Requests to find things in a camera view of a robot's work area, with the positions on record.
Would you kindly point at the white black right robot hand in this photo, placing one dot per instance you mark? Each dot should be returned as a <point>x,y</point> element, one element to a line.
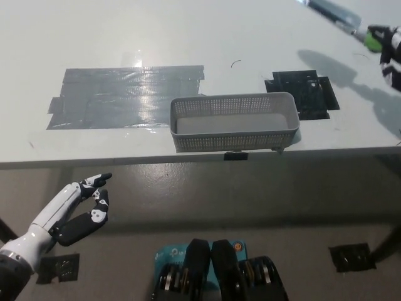
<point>393,53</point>

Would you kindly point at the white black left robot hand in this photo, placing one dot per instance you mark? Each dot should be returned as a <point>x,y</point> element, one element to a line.
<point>56,210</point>

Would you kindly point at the black tape patch on desk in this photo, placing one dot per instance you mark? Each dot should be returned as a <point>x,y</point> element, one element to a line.
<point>310,94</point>

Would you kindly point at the black desk leg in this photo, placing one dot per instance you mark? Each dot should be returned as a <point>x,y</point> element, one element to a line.
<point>388,244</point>

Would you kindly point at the black floor tape patch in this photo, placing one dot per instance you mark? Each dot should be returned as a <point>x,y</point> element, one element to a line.
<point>62,266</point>
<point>352,257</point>

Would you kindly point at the teal tp-link box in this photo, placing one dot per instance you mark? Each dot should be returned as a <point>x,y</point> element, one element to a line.
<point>170,254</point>

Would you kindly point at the grey perforated plastic basket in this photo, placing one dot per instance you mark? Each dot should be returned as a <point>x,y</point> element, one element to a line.
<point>225,141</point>

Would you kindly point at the small black tape strip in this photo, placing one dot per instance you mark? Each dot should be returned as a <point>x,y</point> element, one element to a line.
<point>236,156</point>

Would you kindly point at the large grey duct tape patch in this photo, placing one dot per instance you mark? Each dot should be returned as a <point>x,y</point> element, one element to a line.
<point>116,100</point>

